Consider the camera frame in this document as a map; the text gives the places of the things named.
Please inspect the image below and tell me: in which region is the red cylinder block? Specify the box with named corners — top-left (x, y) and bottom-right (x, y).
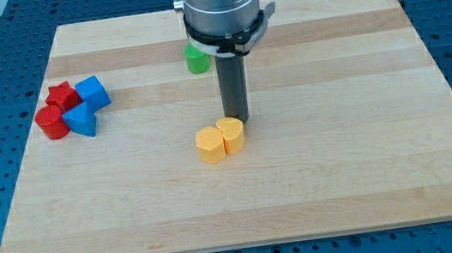
top-left (34, 105), bottom-right (70, 140)

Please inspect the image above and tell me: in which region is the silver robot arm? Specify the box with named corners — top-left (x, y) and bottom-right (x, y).
top-left (182, 0), bottom-right (276, 123)

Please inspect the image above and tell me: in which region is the blue cube block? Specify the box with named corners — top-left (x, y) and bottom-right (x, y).
top-left (75, 75), bottom-right (111, 112)

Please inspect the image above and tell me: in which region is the black clamp ring mount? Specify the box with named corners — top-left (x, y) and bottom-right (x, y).
top-left (184, 2), bottom-right (276, 58)

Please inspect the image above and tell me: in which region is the green cylinder block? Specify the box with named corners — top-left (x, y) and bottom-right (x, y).
top-left (183, 44), bottom-right (211, 74)

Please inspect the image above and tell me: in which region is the wooden board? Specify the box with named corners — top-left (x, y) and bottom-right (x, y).
top-left (0, 0), bottom-right (452, 253)

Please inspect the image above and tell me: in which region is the yellow heart block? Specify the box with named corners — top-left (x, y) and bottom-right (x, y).
top-left (216, 117), bottom-right (245, 154)

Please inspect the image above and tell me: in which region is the red star block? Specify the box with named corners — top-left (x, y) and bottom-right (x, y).
top-left (45, 81), bottom-right (82, 111)

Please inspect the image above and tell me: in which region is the yellow hexagon block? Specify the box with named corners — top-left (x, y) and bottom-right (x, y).
top-left (195, 126), bottom-right (226, 165)

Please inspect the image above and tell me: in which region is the blue triangle block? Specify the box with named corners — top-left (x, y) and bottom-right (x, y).
top-left (63, 101), bottom-right (97, 137)

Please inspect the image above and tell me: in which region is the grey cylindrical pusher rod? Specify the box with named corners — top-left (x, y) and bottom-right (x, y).
top-left (215, 56), bottom-right (249, 123)

